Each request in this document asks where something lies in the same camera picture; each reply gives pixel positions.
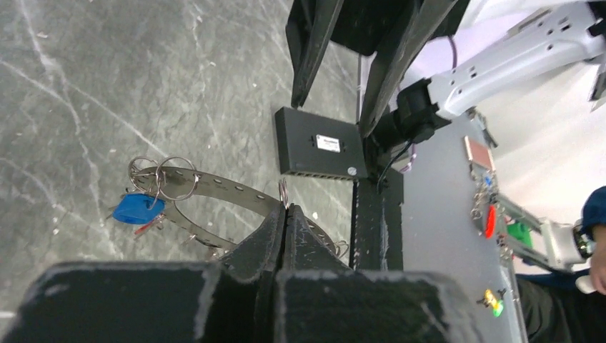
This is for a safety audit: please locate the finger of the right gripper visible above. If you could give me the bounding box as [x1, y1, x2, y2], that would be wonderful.
[359, 0, 457, 137]

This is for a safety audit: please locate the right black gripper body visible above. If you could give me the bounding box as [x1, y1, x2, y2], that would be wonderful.
[331, 1, 469, 55]

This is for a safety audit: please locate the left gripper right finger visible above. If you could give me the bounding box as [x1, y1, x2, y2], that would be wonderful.
[277, 205, 479, 342]

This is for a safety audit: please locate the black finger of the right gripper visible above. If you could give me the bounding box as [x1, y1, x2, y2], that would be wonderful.
[286, 0, 343, 108]

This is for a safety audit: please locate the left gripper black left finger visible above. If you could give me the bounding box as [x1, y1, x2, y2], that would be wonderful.
[3, 206, 287, 342]

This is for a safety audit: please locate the metal ring with keys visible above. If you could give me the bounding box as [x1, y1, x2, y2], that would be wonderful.
[107, 156, 350, 260]

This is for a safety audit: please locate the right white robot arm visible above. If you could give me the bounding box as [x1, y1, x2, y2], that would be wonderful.
[285, 1, 605, 150]

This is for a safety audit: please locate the black box with label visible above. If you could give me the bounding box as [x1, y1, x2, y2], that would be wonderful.
[274, 107, 368, 180]

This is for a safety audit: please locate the person in dark clothes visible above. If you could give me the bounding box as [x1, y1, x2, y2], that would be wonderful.
[517, 187, 605, 342]

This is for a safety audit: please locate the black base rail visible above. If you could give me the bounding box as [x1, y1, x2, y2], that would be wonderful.
[349, 139, 404, 271]

